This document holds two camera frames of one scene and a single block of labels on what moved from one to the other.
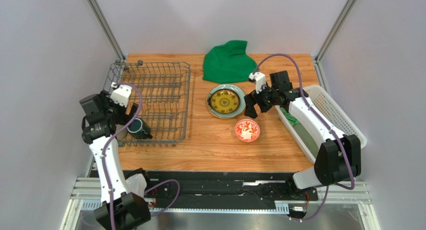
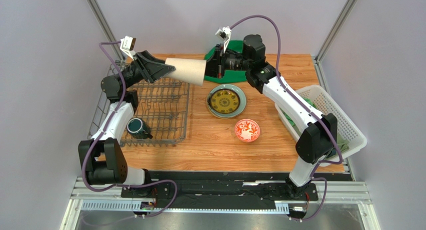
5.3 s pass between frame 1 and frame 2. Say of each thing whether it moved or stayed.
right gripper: moved
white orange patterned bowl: stayed
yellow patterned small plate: stayed
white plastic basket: stayed
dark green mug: stayed
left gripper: moved
